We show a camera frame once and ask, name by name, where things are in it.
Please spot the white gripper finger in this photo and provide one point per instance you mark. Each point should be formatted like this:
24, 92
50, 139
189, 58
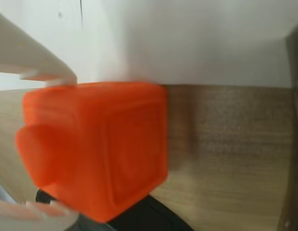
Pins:
24, 53
24, 217

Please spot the white paper sheet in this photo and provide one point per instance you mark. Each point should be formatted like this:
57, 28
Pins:
187, 36
43, 19

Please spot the orange cube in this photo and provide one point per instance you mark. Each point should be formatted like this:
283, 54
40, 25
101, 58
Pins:
91, 144

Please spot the black round lamp base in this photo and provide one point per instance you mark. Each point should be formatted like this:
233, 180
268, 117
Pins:
144, 216

